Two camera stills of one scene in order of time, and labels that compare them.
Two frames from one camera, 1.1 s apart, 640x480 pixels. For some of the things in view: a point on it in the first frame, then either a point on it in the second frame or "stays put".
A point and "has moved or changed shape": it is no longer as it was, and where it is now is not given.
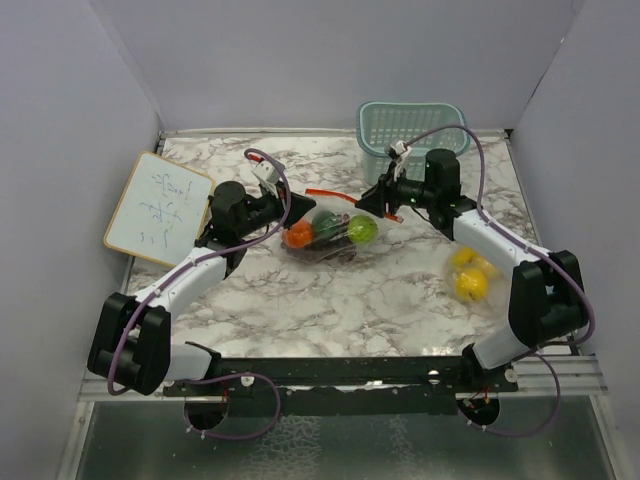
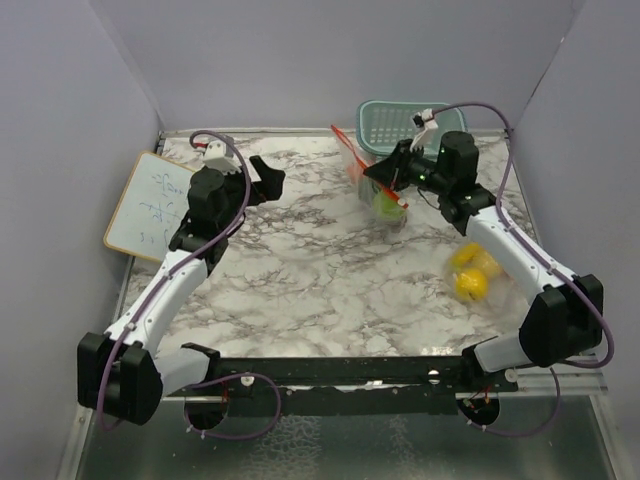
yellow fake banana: x=463 y=256 stays put
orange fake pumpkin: x=299 y=235 → x=354 y=171
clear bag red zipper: x=334 y=230 → x=380 y=198
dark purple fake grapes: x=339 y=244 → x=396 y=226
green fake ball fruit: x=362 y=229 has moved or changed shape
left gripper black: x=299 y=205 → x=269 y=187
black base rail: x=345 y=386 stays put
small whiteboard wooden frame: x=160 y=210 stays put
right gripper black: x=381 y=196 → x=392 y=169
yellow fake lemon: x=471 y=285 stays put
